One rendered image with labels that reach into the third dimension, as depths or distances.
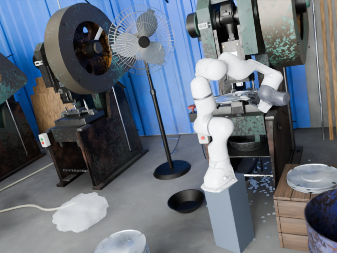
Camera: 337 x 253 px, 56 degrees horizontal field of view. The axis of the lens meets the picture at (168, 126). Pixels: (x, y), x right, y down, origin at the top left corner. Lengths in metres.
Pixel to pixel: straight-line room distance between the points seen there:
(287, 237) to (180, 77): 2.46
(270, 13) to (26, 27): 4.03
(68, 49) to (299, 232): 2.21
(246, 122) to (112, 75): 1.50
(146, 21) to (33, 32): 2.75
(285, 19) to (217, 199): 1.09
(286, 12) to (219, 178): 0.99
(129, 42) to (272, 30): 1.30
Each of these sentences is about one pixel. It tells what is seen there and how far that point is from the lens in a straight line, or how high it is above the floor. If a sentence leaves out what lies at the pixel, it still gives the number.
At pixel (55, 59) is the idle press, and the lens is 2.89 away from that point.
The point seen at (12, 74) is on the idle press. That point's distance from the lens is 4.67.
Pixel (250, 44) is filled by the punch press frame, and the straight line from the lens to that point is 2.32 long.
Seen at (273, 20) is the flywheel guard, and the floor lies 1.27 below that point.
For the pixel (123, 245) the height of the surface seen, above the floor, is 0.31.
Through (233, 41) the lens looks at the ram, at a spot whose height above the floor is 1.16.
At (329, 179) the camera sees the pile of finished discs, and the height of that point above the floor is 0.38.
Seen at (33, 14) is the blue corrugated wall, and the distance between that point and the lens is 5.21.
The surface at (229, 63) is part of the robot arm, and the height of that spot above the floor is 1.11.
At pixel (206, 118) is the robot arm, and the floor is 0.84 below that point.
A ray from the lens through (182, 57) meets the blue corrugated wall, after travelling 3.88.
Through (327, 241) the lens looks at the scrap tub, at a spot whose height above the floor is 0.46.
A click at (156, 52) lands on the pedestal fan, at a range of 2.87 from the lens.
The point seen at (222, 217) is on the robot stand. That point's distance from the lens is 1.99.
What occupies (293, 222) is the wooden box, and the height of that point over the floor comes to 0.19.
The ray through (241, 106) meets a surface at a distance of 2.38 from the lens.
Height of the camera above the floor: 1.36
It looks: 17 degrees down
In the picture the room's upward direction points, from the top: 13 degrees counter-clockwise
